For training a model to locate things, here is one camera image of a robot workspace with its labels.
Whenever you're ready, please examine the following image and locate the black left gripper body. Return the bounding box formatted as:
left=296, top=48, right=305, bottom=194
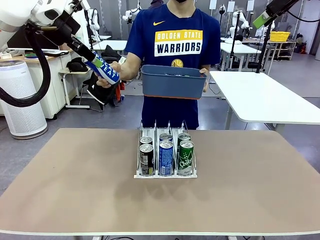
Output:
left=53, top=9, right=82, bottom=47

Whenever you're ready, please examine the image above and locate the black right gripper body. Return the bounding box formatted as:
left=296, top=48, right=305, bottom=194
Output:
left=274, top=0, right=301, bottom=15

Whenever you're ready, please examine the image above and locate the blue plastic bin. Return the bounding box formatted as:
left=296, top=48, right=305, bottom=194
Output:
left=141, top=64, right=208, bottom=100

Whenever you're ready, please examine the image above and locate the person's right forearm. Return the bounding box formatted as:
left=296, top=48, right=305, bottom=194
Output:
left=119, top=53, right=144, bottom=84

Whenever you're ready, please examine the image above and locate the person's right hand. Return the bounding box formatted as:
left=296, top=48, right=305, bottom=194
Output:
left=96, top=61, right=123, bottom=89

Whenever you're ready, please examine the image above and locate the person's left hand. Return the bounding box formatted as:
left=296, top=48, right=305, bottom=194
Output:
left=199, top=67, right=211, bottom=94

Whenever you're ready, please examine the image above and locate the black bag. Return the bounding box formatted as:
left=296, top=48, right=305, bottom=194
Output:
left=66, top=56, right=88, bottom=73

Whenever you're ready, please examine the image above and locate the small white rolling table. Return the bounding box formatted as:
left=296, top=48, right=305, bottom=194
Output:
left=58, top=64, right=97, bottom=110

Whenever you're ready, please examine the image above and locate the black tripod pole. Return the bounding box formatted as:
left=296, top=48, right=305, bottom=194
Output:
left=228, top=11, right=243, bottom=74
left=254, top=14, right=276, bottom=75

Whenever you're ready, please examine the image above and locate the yellow plastic crate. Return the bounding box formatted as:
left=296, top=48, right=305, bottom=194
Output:
left=269, top=31, right=291, bottom=42

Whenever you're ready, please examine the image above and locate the wooden shelf table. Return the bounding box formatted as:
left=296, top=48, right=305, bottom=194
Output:
left=267, top=39, right=298, bottom=61

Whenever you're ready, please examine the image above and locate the black chair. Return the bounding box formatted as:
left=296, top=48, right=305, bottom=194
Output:
left=79, top=79, right=106, bottom=113

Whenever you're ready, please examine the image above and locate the white lab table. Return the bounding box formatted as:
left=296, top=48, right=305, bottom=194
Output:
left=92, top=39, right=129, bottom=60
left=219, top=41, right=262, bottom=73

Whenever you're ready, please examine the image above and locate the white desk cabinet wood top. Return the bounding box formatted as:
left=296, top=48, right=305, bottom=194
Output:
left=0, top=48, right=78, bottom=120

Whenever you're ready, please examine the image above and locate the black jacket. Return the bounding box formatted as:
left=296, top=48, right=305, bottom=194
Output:
left=86, top=44, right=129, bottom=106

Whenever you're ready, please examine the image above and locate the black computer monitor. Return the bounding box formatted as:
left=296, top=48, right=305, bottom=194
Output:
left=6, top=27, right=61, bottom=51

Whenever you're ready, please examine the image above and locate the red cloth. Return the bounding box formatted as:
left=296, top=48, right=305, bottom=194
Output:
left=115, top=81, right=126, bottom=102

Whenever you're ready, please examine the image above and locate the white side table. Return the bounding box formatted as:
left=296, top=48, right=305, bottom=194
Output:
left=209, top=70, right=320, bottom=135

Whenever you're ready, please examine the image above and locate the white cylindrical air purifier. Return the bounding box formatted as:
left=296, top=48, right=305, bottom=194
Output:
left=0, top=59, right=48, bottom=140

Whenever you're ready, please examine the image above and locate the person in blue shirt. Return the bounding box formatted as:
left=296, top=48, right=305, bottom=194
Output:
left=124, top=0, right=222, bottom=130

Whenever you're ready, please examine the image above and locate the green Chilsung cider can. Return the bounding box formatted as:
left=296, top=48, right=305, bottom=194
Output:
left=177, top=132, right=192, bottom=143
left=177, top=140, right=195, bottom=176

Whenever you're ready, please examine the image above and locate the black left arm cable sleeve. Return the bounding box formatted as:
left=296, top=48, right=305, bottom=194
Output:
left=0, top=23, right=53, bottom=108

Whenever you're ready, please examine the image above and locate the black camera stand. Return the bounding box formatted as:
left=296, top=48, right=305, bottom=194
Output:
left=218, top=4, right=228, bottom=38

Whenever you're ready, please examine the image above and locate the white wire can dispenser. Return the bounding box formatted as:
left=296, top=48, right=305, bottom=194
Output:
left=133, top=119, right=198, bottom=180

